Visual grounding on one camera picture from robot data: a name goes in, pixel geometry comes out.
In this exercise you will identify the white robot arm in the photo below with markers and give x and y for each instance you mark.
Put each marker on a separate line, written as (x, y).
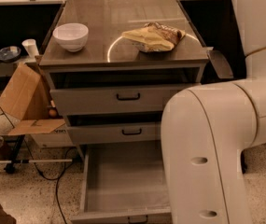
(204, 130)

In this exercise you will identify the grey bottom drawer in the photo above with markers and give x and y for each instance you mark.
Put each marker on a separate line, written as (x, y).
(124, 183)

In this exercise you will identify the grey drawer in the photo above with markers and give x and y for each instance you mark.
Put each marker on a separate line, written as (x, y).
(124, 183)
(115, 128)
(109, 100)

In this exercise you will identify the white paper cup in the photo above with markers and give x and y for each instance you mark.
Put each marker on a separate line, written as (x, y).
(31, 47)

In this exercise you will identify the grey metal drawer cabinet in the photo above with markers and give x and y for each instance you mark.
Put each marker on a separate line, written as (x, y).
(109, 60)

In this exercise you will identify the blue patterned bowl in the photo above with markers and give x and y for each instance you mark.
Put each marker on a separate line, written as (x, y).
(10, 54)

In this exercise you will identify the black white metal stand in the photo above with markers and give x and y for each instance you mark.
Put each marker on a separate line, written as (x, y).
(13, 148)

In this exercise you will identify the open cardboard box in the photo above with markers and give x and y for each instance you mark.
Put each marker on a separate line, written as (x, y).
(26, 98)

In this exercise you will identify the yellow brown chip bag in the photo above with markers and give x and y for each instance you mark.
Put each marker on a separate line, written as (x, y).
(155, 37)

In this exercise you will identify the low grey side shelf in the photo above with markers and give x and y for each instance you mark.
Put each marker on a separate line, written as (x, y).
(7, 69)

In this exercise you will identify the white ceramic bowl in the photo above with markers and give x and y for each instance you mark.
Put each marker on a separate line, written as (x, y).
(71, 36)

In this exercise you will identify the white box under cardboard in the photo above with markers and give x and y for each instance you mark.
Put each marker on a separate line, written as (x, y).
(57, 138)

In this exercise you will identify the grey top drawer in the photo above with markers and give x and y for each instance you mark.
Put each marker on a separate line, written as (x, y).
(109, 100)

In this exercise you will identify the grey middle drawer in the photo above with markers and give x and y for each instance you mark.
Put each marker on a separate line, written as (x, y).
(115, 128)

